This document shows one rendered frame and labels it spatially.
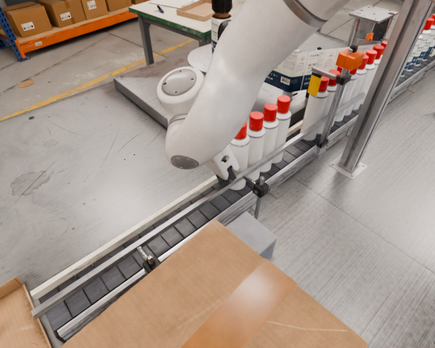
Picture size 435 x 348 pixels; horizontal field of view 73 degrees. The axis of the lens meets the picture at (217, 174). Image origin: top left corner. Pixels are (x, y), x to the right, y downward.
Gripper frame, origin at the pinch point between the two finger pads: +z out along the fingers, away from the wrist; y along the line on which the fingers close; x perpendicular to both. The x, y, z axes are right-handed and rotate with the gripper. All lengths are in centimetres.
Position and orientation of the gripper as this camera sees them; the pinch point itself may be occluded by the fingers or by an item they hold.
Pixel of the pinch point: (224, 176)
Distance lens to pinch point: 74.5
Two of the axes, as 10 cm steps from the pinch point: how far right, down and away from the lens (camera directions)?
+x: -7.1, 6.8, -1.9
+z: 2.5, 5.0, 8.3
